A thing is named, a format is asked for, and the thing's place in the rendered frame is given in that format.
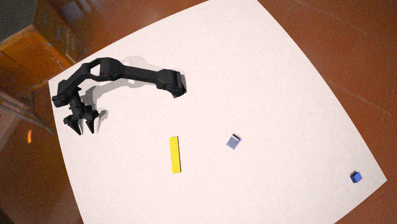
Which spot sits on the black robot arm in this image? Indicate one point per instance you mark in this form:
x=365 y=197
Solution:
x=112 y=70

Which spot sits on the small blue block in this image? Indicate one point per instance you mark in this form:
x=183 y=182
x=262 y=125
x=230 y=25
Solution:
x=356 y=177

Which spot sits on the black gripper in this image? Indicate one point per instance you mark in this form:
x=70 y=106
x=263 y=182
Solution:
x=79 y=113

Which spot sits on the yellow bar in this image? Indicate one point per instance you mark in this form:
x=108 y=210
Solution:
x=175 y=156

